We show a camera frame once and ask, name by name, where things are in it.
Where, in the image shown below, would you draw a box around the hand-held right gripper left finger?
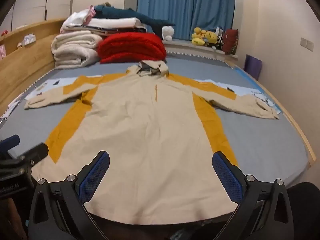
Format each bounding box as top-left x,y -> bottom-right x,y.
28,151 -> 110,240

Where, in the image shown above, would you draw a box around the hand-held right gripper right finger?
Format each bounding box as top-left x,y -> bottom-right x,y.
212,151 -> 294,240

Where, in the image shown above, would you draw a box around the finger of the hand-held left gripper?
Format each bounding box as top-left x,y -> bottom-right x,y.
0,134 -> 20,153
15,142 -> 49,167

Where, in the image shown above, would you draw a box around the beige and mustard hooded jacket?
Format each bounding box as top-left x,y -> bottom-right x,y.
24,60 -> 280,225

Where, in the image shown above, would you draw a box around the bed with grey sheet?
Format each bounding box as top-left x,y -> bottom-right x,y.
0,52 -> 317,230

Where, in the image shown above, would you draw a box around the light blue deer-print cloth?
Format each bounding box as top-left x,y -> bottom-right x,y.
25,76 -> 103,101

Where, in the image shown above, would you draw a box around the wooden headboard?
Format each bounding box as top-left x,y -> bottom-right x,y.
0,19 -> 67,111

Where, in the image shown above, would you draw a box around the person's dark trousers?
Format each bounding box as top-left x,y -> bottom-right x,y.
286,182 -> 320,240

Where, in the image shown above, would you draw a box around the light blue printed cloth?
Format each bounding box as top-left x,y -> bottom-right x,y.
195,78 -> 283,115

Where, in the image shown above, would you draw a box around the white crumpled bag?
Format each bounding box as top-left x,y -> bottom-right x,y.
23,33 -> 37,47

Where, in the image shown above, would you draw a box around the folded cream fleece blanket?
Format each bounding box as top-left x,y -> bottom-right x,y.
51,31 -> 103,69

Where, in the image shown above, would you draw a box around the purple folded mat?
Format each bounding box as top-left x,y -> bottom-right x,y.
243,54 -> 263,81

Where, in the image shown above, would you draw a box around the grey window ledge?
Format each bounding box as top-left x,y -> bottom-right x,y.
164,39 -> 238,61

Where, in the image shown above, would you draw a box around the folded red blanket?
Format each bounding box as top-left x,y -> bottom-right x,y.
97,32 -> 167,64

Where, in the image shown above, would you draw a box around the dark red bag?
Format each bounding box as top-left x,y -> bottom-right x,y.
222,29 -> 239,55

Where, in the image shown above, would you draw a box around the white and pink bundled cloth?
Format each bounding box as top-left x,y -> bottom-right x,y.
59,5 -> 96,33

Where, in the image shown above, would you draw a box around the yellow plush toy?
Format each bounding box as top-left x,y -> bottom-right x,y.
191,27 -> 207,46
204,30 -> 219,45

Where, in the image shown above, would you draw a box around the white wardrobe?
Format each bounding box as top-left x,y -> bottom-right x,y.
0,0 -> 77,31

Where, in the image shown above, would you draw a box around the white plush toy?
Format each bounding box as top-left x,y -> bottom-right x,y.
162,26 -> 175,41

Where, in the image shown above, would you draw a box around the teal plush shark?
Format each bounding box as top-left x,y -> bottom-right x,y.
93,3 -> 176,34

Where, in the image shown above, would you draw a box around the blue curtain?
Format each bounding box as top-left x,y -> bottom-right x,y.
137,0 -> 237,41

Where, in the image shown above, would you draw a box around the wall switch plate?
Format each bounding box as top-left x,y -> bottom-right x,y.
300,37 -> 314,52

